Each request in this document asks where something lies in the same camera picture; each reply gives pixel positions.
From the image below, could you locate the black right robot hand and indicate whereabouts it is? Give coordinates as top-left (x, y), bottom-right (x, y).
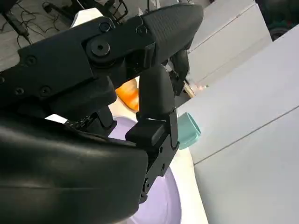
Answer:
top-left (0, 3), bottom-right (204, 224)

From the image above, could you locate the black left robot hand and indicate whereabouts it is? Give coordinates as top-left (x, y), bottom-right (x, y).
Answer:
top-left (163, 48), bottom-right (191, 96)

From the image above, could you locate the orange white toy bread roll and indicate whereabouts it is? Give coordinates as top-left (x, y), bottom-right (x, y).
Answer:
top-left (115, 79), bottom-right (141, 111)

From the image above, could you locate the small beige wooden block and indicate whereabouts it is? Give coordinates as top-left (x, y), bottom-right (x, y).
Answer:
top-left (184, 80), bottom-right (196, 99)

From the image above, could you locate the pale green mug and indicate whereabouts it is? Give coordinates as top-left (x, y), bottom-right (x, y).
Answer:
top-left (177, 112), bottom-right (202, 150)

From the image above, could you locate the lilac plate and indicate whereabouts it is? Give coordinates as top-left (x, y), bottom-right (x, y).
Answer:
top-left (108, 116), bottom-right (183, 224)

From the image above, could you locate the black floor cable bundle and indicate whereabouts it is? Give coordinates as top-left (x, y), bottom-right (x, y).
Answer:
top-left (0, 0), bottom-right (80, 46)

